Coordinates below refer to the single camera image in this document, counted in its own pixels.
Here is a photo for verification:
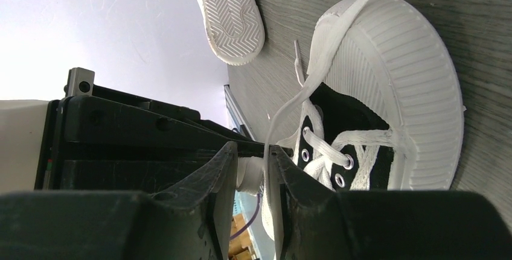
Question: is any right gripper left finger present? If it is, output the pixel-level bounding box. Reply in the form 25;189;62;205
1;142;237;259

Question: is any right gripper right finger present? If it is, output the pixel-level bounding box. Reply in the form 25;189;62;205
269;146;511;259

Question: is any white sole sneaker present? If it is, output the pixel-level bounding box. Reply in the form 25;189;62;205
196;0;265;66

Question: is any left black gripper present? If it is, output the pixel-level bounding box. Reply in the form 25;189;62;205
35;68;256;192

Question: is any black white sneaker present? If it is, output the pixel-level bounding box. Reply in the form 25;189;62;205
235;0;512;243

